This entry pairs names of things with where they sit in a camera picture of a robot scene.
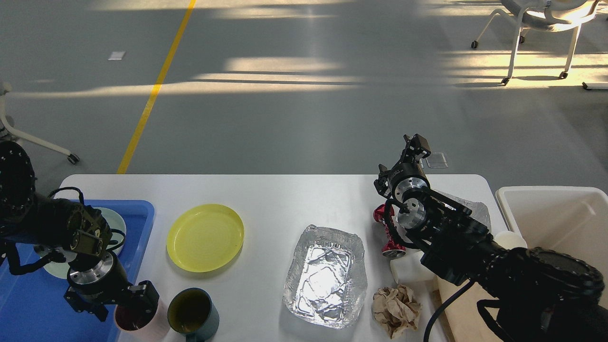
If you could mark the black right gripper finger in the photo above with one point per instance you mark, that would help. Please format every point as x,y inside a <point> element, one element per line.
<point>420,148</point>
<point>409,153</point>

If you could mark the crushed red soda can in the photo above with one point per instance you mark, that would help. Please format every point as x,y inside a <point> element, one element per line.
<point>391,249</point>

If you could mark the blue plastic tray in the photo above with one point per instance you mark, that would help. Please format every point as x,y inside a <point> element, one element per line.
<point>33,308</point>

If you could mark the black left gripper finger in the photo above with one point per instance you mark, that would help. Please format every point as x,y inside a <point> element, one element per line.
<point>99,311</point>
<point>142,298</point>

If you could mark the white chair base left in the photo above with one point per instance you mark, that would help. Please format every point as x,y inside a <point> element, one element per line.
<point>10,129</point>

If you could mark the crumpled brown paper ball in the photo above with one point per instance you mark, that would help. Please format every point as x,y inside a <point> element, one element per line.
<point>396,310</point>

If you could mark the dark teal ribbed mug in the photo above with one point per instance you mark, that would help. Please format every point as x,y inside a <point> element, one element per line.
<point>193,314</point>

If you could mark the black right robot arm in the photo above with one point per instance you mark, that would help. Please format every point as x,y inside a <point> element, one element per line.
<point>538,295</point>

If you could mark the pale green plate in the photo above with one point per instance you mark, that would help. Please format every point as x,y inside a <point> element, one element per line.
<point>117,226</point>

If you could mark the white office chair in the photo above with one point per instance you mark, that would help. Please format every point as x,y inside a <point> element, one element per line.
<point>542,16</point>

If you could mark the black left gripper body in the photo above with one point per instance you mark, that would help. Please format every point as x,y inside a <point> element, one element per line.
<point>105,283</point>

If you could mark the wooden board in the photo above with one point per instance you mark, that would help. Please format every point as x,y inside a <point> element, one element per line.
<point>461,322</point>

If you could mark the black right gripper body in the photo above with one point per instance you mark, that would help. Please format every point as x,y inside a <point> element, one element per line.
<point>395,182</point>

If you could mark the pink ribbed mug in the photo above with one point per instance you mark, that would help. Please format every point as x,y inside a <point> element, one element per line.
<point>143,326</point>

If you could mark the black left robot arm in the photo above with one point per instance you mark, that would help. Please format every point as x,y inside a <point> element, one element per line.
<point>37,230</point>

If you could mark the white plastic bin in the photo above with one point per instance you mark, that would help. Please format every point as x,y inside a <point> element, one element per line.
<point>567,219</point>

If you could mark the yellow plastic plate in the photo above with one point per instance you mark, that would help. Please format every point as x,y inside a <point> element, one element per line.
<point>205,238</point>

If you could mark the aluminium foil tray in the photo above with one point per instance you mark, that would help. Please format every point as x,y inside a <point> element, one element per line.
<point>326,283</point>

